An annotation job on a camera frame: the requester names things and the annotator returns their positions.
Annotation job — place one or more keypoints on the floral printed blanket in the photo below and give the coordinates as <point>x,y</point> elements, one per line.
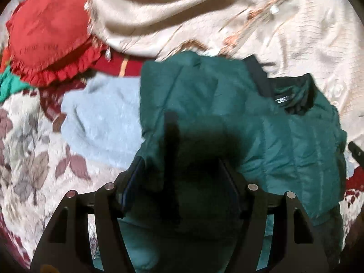
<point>28,153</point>

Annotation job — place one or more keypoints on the red frilled cushion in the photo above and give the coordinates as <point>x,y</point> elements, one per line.
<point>48,31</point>

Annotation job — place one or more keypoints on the bright green cloth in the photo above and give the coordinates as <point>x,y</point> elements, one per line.
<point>10,85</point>

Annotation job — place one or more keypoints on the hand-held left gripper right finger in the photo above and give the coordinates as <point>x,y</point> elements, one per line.
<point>230,182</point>

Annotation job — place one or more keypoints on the red striped cloth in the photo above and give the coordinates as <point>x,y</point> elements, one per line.
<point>130,66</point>

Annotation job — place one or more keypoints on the beige embroidered curtain cloth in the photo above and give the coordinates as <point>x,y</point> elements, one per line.
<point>298,34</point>

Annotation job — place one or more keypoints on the green quilted puffer jacket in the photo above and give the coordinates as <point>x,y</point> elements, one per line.
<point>284,148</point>

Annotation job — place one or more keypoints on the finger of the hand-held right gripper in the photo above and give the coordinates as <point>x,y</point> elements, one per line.
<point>357,152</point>

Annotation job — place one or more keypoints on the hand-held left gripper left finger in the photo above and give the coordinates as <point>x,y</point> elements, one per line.
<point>132,182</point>

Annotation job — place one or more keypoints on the light blue towel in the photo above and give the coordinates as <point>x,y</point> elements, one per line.
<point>99,125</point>

